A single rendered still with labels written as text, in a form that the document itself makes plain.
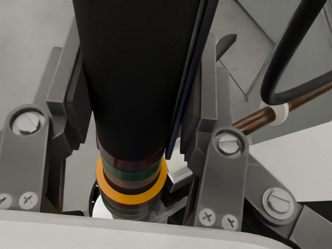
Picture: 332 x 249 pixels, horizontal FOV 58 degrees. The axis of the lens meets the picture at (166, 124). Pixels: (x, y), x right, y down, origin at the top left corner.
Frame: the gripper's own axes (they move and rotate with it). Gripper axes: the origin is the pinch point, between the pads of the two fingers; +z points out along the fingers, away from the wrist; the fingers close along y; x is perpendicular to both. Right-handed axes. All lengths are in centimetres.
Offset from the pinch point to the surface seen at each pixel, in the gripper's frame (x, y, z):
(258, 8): -149, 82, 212
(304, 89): -9.4, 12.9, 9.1
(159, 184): -8.1, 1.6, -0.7
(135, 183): -6.1, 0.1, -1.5
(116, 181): -6.3, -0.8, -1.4
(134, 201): -8.1, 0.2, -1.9
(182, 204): -41.2, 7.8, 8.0
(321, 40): -75, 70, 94
